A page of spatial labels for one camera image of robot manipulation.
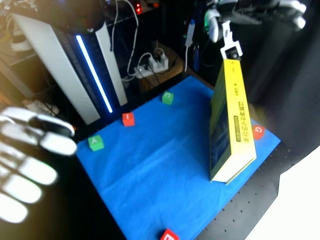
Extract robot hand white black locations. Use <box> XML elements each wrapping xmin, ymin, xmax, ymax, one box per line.
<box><xmin>0</xmin><ymin>106</ymin><xmax>78</xmax><ymax>225</ymax></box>
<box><xmin>203</xmin><ymin>0</ymin><xmax>307</xmax><ymax>44</ymax></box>

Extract yellow book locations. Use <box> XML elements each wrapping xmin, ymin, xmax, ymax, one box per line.
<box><xmin>209</xmin><ymin>58</ymin><xmax>258</xmax><ymax>186</ymax></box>

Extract green letter Y block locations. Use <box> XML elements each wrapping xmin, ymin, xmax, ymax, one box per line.
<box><xmin>87</xmin><ymin>134</ymin><xmax>106</xmax><ymax>153</ymax></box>

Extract white computer tower blue light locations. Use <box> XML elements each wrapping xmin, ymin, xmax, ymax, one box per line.
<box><xmin>10</xmin><ymin>12</ymin><xmax>129</xmax><ymax>126</ymax></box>

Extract black curtain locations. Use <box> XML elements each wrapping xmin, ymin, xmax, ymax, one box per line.
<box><xmin>241</xmin><ymin>0</ymin><xmax>320</xmax><ymax>176</ymax></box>

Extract round wooden stool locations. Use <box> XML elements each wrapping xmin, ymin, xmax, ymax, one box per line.
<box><xmin>136</xmin><ymin>42</ymin><xmax>186</xmax><ymax>94</ymax></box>

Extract red letter I block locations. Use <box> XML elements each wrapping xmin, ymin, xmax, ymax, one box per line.
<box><xmin>121</xmin><ymin>112</ymin><xmax>136</xmax><ymax>128</ymax></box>

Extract white power strip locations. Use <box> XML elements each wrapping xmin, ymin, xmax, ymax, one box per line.
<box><xmin>134</xmin><ymin>49</ymin><xmax>171</xmax><ymax>80</ymax></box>

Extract green letter C block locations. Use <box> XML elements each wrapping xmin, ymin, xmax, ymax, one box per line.
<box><xmin>161</xmin><ymin>91</ymin><xmax>175</xmax><ymax>106</ymax></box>

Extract red letter G block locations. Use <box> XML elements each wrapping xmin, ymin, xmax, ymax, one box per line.
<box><xmin>251</xmin><ymin>124</ymin><xmax>266</xmax><ymax>141</ymax></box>

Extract blue table cloth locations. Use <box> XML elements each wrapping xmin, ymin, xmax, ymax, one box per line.
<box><xmin>75</xmin><ymin>75</ymin><xmax>282</xmax><ymax>240</ymax></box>

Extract red letter E block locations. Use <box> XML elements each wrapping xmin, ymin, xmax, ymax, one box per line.
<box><xmin>159</xmin><ymin>228</ymin><xmax>180</xmax><ymax>240</ymax></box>

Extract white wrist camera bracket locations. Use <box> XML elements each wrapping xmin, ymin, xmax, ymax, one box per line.
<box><xmin>219</xmin><ymin>20</ymin><xmax>244</xmax><ymax>61</ymax></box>

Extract white adapter with cable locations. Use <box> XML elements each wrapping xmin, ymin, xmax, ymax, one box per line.
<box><xmin>184</xmin><ymin>17</ymin><xmax>197</xmax><ymax>72</ymax></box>

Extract white hanging cable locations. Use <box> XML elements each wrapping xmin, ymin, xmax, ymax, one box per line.
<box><xmin>109</xmin><ymin>0</ymin><xmax>140</xmax><ymax>82</ymax></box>

